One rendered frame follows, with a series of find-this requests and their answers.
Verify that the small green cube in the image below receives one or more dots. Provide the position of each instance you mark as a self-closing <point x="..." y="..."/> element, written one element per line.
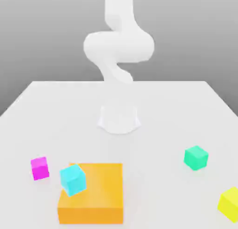
<point x="196" y="157"/>

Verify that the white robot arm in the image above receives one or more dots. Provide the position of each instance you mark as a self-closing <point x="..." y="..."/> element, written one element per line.
<point x="119" y="44"/>

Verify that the small cyan cube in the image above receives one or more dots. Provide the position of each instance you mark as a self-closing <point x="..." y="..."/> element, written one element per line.
<point x="72" y="180"/>

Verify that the small magenta cube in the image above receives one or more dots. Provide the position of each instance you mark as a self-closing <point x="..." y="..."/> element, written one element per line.
<point x="40" y="169"/>

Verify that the small yellow cube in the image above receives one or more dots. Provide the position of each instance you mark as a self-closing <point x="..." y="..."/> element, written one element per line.
<point x="229" y="204"/>

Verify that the large orange box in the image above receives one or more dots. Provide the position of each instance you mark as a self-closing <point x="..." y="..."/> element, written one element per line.
<point x="100" y="195"/>

